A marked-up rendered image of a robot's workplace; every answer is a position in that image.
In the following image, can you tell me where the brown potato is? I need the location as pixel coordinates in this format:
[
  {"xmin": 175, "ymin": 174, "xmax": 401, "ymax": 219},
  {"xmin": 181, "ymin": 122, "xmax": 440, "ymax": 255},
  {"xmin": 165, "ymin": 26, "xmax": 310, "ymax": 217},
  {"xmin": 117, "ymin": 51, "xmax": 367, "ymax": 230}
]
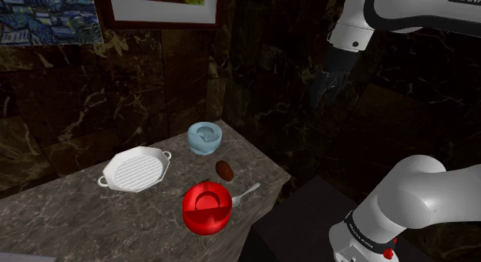
[{"xmin": 215, "ymin": 160, "xmax": 235, "ymax": 183}]

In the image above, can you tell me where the red bowl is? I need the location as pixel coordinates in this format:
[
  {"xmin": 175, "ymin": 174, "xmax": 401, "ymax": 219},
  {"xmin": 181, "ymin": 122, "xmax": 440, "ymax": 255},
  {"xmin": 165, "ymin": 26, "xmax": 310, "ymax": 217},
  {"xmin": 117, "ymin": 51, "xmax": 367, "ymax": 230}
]
[{"xmin": 181, "ymin": 180, "xmax": 234, "ymax": 237}]

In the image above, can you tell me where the dark framed wall picture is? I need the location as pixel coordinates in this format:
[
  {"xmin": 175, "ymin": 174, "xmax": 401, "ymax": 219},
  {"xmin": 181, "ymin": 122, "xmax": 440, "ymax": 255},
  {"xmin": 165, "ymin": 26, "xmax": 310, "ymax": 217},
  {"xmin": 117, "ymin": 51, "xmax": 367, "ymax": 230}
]
[{"xmin": 100, "ymin": 0, "xmax": 223, "ymax": 31}]

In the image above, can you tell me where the silver spoon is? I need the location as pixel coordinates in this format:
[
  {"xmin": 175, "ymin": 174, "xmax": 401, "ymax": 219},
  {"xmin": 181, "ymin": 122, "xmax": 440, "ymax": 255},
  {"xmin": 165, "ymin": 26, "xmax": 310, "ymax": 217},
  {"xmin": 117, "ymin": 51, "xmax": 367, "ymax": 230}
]
[{"xmin": 231, "ymin": 182, "xmax": 261, "ymax": 208}]

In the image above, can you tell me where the light blue bowl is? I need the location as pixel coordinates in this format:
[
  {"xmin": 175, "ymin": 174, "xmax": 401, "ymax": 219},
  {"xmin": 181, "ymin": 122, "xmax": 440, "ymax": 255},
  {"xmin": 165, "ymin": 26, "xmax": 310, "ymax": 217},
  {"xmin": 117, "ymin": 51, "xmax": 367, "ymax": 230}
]
[{"xmin": 187, "ymin": 121, "xmax": 224, "ymax": 156}]

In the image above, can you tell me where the white ridged grill pan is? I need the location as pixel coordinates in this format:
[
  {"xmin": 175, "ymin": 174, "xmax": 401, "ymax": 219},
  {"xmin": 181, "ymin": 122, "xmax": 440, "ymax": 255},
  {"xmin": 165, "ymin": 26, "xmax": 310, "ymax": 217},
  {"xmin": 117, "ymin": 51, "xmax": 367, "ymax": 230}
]
[{"xmin": 97, "ymin": 146, "xmax": 173, "ymax": 193}]

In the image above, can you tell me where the blue swirl wall painting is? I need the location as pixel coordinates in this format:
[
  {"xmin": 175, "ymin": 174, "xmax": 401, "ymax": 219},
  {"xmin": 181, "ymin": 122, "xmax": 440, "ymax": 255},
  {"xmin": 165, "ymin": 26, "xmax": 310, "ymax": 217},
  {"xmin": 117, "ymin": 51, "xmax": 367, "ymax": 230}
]
[{"xmin": 0, "ymin": 0, "xmax": 104, "ymax": 47}]

